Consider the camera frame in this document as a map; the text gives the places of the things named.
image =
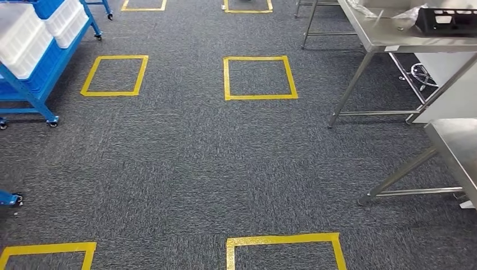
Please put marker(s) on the small blue plastic bin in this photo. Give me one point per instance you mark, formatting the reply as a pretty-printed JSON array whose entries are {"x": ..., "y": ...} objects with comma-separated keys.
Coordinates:
[{"x": 46, "y": 7}]

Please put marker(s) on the yellow floor tape square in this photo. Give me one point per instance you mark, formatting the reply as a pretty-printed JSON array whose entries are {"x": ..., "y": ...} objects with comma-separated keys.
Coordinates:
[
  {"x": 248, "y": 11},
  {"x": 261, "y": 97},
  {"x": 143, "y": 9},
  {"x": 283, "y": 238}
]

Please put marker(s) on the large white plastic bin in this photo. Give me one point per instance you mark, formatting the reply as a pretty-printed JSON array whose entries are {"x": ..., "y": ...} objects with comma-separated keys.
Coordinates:
[
  {"x": 18, "y": 29},
  {"x": 33, "y": 63}
]

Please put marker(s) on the black slotted plastic frame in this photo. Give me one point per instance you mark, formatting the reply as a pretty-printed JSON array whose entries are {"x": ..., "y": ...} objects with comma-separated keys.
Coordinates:
[{"x": 428, "y": 26}]

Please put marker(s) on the blue metal shelf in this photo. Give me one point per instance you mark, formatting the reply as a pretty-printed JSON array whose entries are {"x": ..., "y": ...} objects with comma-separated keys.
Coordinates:
[{"x": 7, "y": 197}]

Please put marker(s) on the large blue plastic bin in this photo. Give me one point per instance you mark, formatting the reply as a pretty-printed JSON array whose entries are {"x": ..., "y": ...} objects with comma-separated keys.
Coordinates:
[{"x": 44, "y": 70}]

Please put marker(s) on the blue wheeled shelf cart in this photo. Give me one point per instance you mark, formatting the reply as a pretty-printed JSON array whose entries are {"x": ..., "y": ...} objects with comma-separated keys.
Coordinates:
[{"x": 22, "y": 88}]

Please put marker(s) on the steel workbench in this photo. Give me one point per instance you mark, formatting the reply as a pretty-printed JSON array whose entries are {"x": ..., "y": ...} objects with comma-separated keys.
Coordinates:
[{"x": 458, "y": 149}]

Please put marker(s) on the small white plastic bin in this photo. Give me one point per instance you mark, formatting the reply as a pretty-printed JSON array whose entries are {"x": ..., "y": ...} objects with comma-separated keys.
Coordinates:
[
  {"x": 67, "y": 16},
  {"x": 74, "y": 35}
]

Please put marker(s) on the clear plastic bag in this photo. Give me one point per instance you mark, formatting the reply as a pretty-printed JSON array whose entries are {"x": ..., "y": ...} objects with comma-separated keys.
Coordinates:
[{"x": 361, "y": 9}]

